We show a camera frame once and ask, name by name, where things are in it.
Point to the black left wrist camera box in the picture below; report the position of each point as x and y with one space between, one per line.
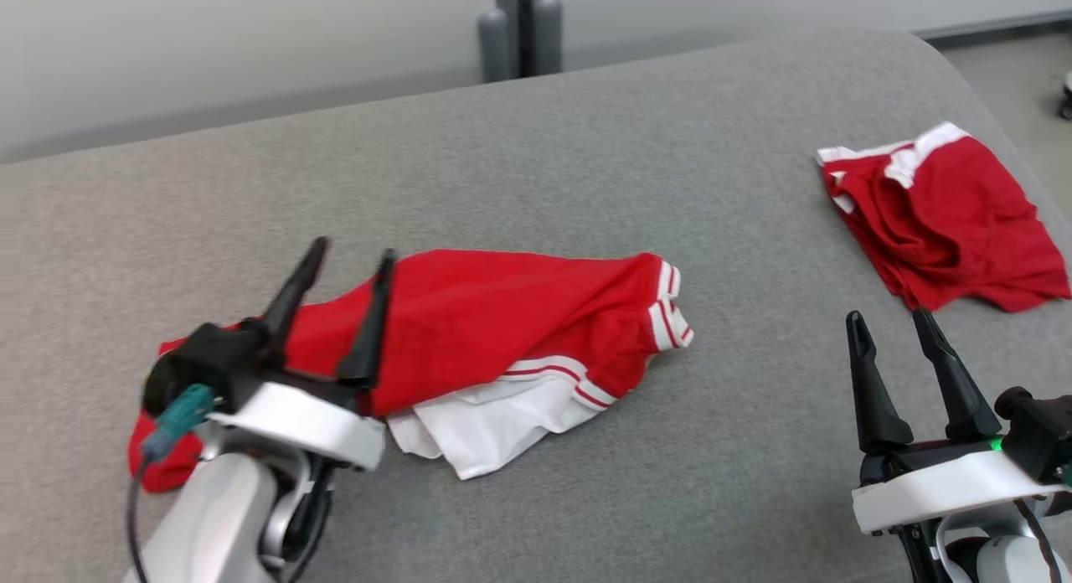
205 357

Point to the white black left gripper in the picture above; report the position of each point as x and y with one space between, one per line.
301 424

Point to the grey partition post with feet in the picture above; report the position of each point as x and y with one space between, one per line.
502 30

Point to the grey partition base rail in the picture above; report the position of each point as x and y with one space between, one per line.
1005 23

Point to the red shorts with white stripe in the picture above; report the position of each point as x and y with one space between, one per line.
963 223

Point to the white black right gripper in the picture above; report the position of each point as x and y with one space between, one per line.
938 491

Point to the red white basketball jersey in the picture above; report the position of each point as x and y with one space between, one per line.
502 315

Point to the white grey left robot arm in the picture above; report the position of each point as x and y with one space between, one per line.
218 524

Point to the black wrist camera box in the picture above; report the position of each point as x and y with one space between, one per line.
205 357
1043 436

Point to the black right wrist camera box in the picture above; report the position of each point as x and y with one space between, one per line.
1043 436

